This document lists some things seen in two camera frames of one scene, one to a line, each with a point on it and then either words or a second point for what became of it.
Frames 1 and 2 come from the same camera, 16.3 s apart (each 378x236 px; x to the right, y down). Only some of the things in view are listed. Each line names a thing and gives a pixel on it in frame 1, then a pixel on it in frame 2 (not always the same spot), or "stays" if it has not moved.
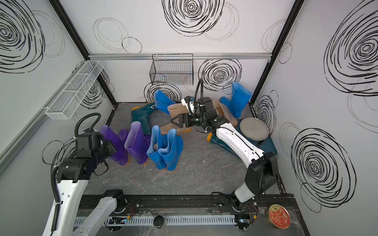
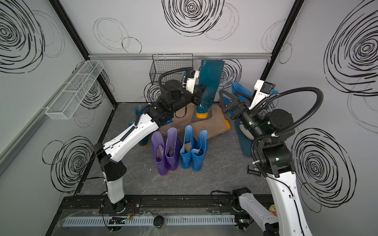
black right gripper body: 195,120 → 243,107
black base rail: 193,202 stays
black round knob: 158,221 stays
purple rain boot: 137,144 → 173,149
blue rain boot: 171,154 → 198,155
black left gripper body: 109,149 → 188,99
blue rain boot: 153,152 → 186,151
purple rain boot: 121,155 → 158,147
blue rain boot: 240,96 stays
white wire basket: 66,103 stays
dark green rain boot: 213,137 → 210,73
